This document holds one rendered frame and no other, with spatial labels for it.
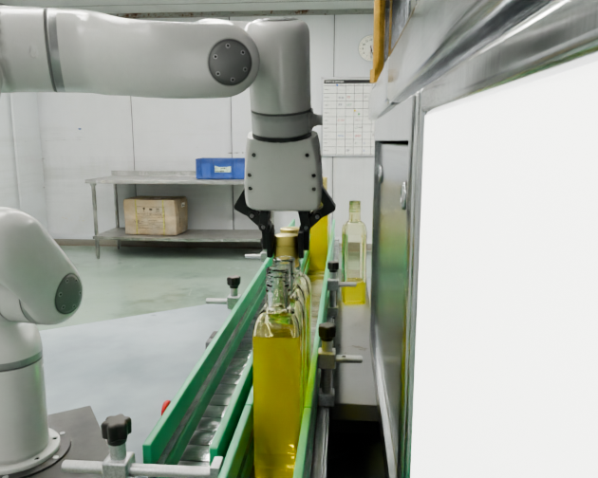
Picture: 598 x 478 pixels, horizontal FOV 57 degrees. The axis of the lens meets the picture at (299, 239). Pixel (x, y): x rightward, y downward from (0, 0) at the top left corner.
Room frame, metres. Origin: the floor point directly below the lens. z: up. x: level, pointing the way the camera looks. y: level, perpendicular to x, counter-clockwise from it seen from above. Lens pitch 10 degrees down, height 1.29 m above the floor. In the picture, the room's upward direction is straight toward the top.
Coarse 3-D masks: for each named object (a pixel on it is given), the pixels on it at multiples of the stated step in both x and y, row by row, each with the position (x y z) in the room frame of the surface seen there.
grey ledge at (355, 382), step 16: (368, 288) 1.42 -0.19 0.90; (336, 304) 1.34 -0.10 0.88; (352, 304) 1.33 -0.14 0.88; (368, 304) 1.33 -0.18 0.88; (336, 320) 1.21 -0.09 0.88; (352, 320) 1.21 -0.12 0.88; (368, 320) 1.21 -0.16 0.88; (336, 336) 1.11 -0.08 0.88; (352, 336) 1.11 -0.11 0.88; (368, 336) 1.11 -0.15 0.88; (336, 352) 1.02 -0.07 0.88; (352, 352) 1.02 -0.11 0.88; (368, 352) 1.02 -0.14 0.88; (336, 368) 0.94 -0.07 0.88; (352, 368) 0.94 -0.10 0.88; (368, 368) 0.94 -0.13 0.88; (336, 384) 0.87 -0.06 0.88; (352, 384) 0.87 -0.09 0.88; (368, 384) 0.87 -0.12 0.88; (336, 400) 0.81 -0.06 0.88; (352, 400) 0.81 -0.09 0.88; (368, 400) 0.81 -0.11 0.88; (336, 416) 0.81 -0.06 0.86; (352, 416) 0.80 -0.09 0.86; (368, 416) 0.80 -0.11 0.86; (336, 432) 0.88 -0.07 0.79; (352, 432) 0.88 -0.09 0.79; (368, 432) 0.88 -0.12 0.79
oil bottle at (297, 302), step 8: (296, 296) 0.68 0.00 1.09; (264, 304) 0.67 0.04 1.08; (296, 304) 0.66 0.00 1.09; (304, 304) 0.69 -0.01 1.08; (304, 312) 0.67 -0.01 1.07; (304, 320) 0.66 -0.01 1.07; (304, 328) 0.66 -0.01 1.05; (304, 336) 0.66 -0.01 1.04; (304, 344) 0.66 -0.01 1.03; (304, 352) 0.66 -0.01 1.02; (304, 360) 0.66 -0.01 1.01; (304, 368) 0.66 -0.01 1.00; (304, 376) 0.66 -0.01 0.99; (304, 384) 0.66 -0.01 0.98; (304, 392) 0.66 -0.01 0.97; (304, 400) 0.66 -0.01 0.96
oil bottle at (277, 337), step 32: (256, 320) 0.61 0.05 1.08; (288, 320) 0.60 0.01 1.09; (256, 352) 0.60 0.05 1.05; (288, 352) 0.60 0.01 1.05; (256, 384) 0.60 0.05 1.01; (288, 384) 0.60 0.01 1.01; (256, 416) 0.60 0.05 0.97; (288, 416) 0.60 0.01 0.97; (256, 448) 0.60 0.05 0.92; (288, 448) 0.60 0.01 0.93
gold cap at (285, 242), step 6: (276, 234) 0.74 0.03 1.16; (282, 234) 0.74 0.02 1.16; (288, 234) 0.74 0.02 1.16; (294, 234) 0.74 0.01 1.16; (276, 240) 0.73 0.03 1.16; (282, 240) 0.73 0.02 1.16; (288, 240) 0.73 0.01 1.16; (294, 240) 0.73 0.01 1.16; (276, 246) 0.73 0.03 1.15; (282, 246) 0.73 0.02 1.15; (288, 246) 0.73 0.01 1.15; (294, 246) 0.73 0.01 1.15; (276, 252) 0.73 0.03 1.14; (282, 252) 0.73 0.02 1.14; (288, 252) 0.73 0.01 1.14; (294, 252) 0.73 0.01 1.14
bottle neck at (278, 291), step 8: (272, 272) 0.61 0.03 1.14; (280, 272) 0.61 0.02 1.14; (288, 272) 0.62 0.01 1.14; (272, 280) 0.62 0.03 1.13; (280, 280) 0.61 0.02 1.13; (288, 280) 0.62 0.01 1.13; (272, 288) 0.62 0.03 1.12; (280, 288) 0.61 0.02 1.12; (288, 288) 0.62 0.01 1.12; (272, 296) 0.62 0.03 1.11; (280, 296) 0.61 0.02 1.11; (288, 296) 0.62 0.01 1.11; (272, 304) 0.62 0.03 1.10; (280, 304) 0.61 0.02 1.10; (288, 304) 0.62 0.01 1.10
